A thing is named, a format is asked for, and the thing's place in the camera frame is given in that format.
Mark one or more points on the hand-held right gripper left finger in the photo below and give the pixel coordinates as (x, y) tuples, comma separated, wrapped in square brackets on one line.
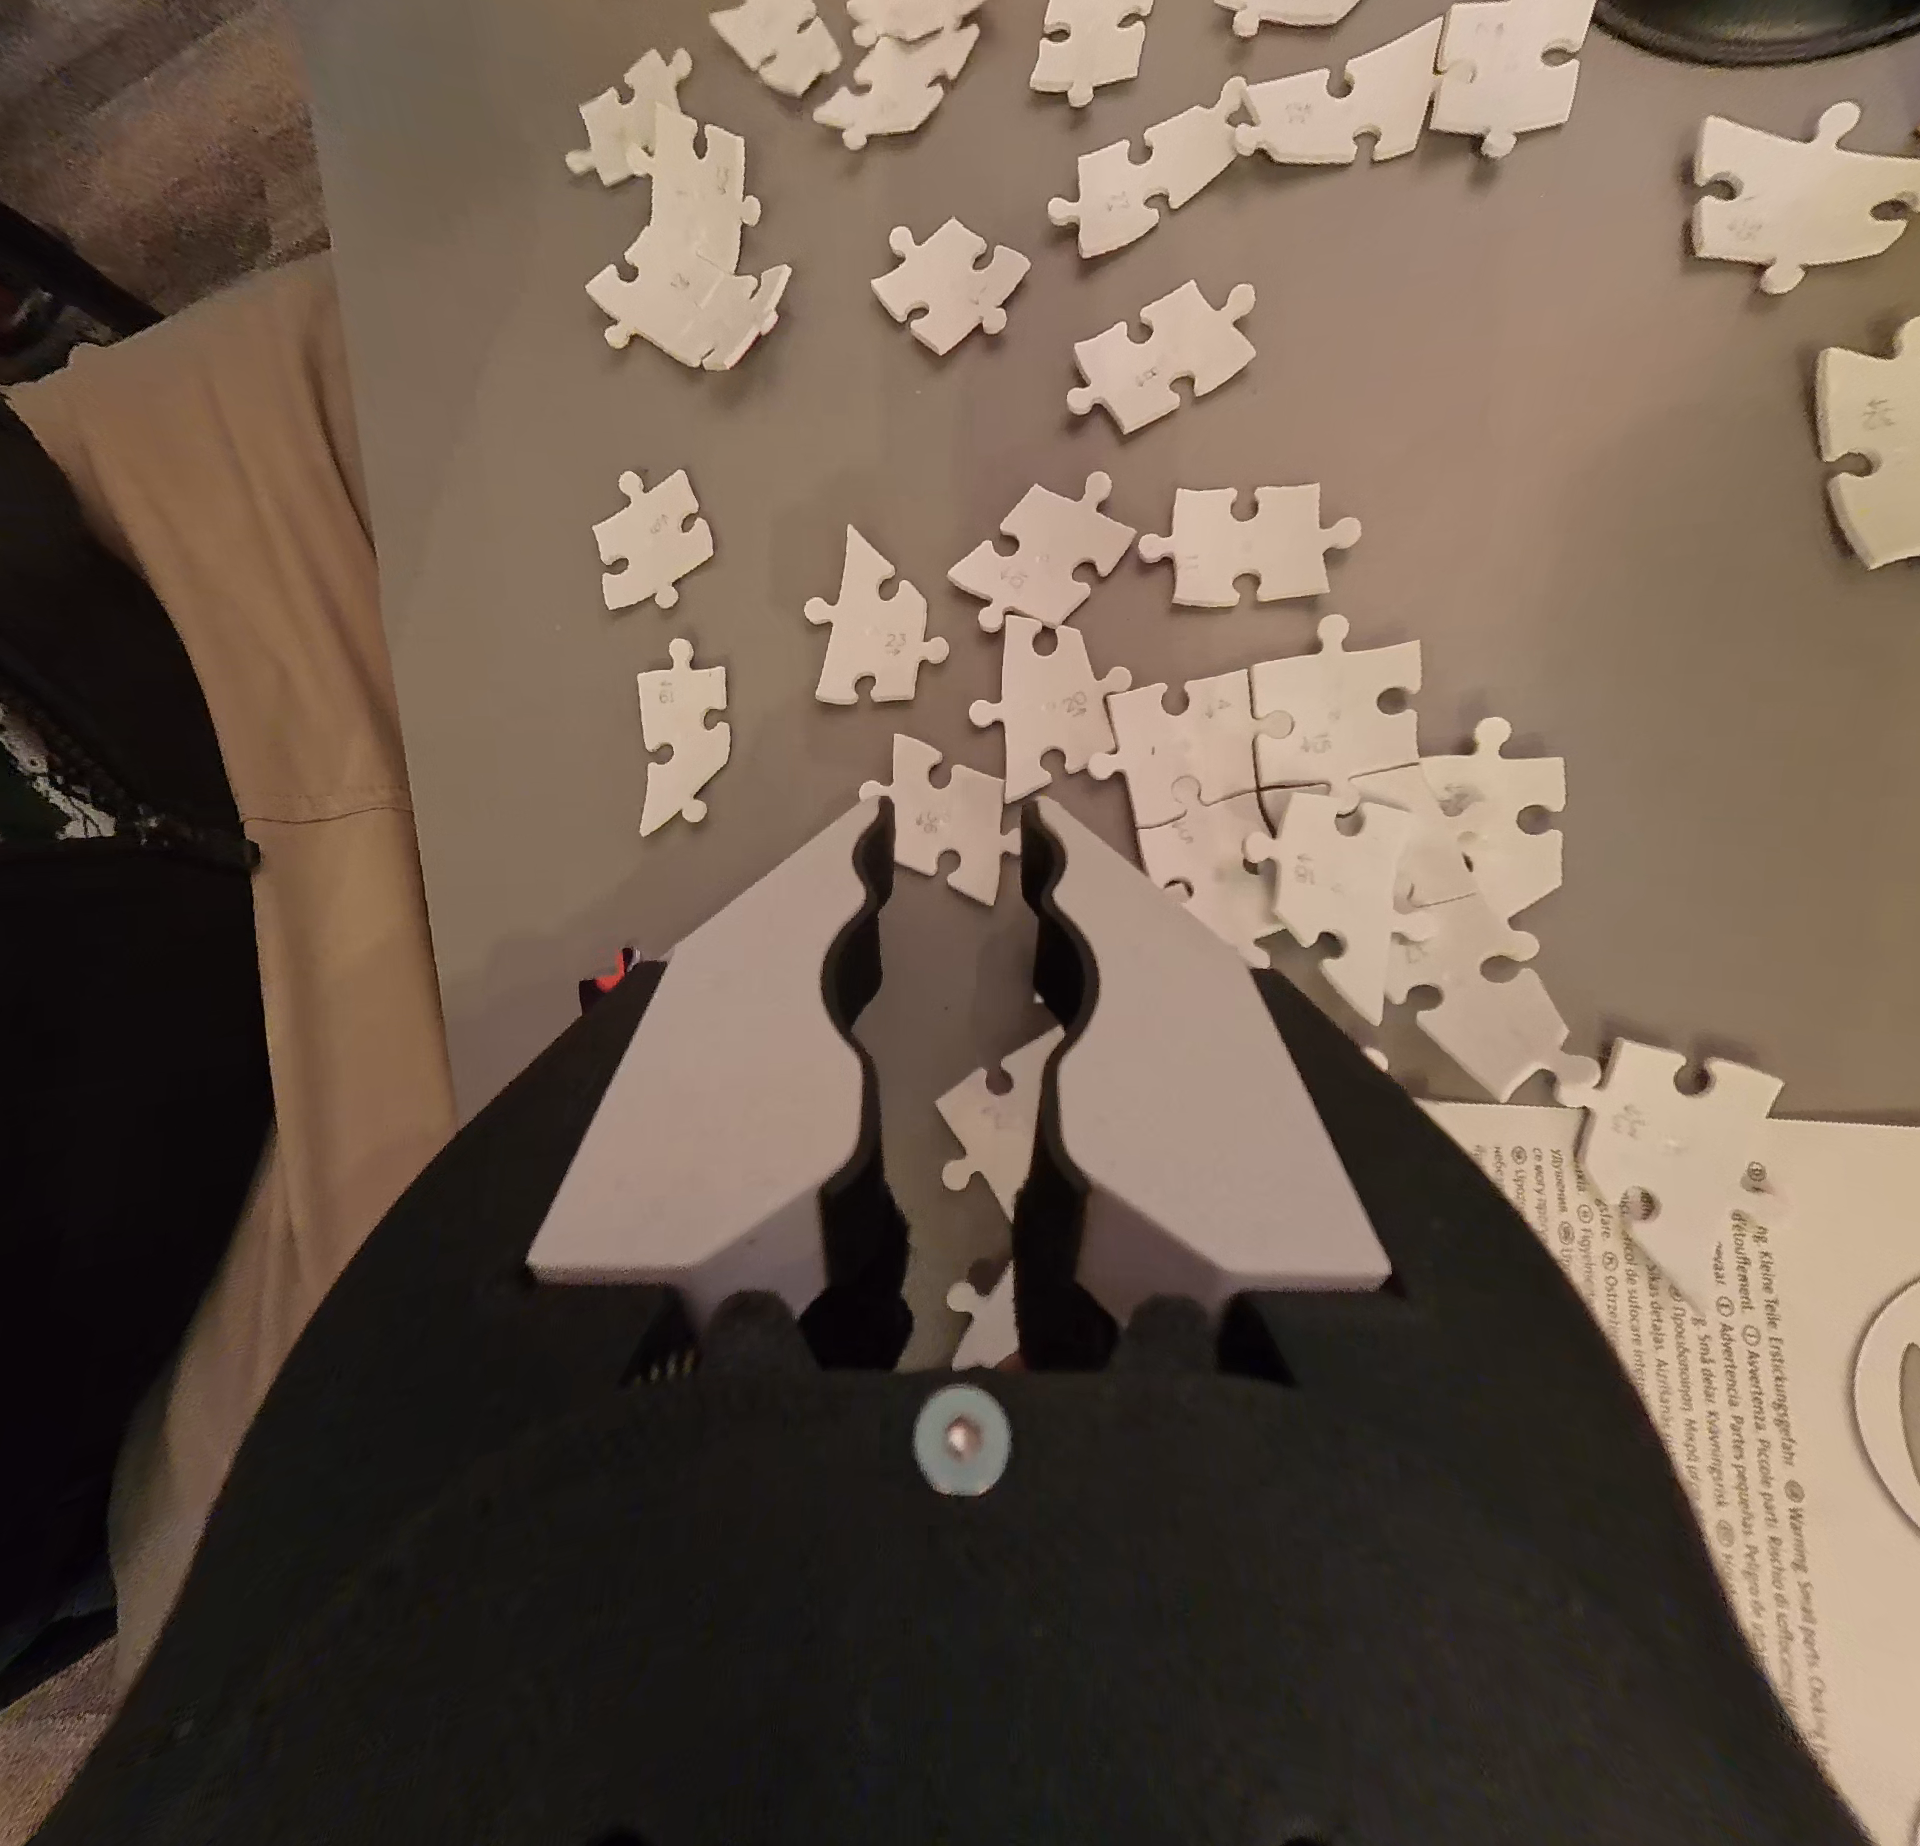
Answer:
[(705, 1112)]

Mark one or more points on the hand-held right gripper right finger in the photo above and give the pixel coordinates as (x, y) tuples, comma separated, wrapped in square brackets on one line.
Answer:
[(1216, 1112)]

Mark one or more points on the white puzzle pieces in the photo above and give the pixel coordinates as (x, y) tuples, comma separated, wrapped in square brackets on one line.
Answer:
[(1162, 361)]

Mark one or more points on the white two-knob puzzle piece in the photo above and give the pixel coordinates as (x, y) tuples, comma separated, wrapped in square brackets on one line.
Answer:
[(960, 284)]

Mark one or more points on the printed instruction sheet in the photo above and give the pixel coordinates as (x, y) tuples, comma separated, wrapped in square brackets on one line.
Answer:
[(1726, 1351)]

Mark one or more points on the person's beige trousers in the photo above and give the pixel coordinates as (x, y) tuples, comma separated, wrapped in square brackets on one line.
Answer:
[(226, 601)]

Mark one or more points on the black chair leg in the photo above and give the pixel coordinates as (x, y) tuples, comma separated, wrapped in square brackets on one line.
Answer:
[(61, 285)]

